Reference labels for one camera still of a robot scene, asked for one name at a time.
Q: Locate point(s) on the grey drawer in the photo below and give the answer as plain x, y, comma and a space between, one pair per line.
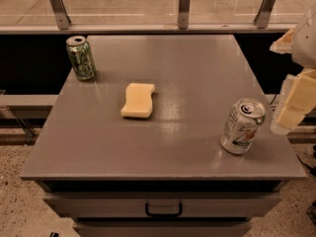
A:
135, 228
131, 205

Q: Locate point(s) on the grey top drawer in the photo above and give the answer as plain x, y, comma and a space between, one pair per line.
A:
131, 205

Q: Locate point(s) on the silver 7up can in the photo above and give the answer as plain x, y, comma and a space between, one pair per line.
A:
242, 124

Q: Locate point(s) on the yellow sponge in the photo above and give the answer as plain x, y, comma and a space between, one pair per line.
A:
138, 101

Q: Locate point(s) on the grey lower drawer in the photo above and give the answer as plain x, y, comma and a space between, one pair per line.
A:
135, 228

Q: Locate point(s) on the right metal railing bracket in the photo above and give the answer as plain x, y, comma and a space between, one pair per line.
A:
262, 19

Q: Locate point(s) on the metal railing bracket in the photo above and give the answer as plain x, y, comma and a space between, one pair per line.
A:
60, 14
183, 14
262, 19

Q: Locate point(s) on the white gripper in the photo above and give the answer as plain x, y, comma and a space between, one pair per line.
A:
306, 44

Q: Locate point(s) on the left metal railing bracket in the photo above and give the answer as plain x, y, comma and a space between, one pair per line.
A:
60, 14

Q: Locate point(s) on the green soda can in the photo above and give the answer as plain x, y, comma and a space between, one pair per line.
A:
81, 58

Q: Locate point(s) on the middle metal railing bracket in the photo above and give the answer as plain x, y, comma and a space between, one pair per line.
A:
183, 14

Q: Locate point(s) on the grey metal rail beam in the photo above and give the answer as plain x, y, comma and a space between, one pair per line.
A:
139, 29

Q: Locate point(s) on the black drawer handle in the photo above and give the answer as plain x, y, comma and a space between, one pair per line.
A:
163, 211

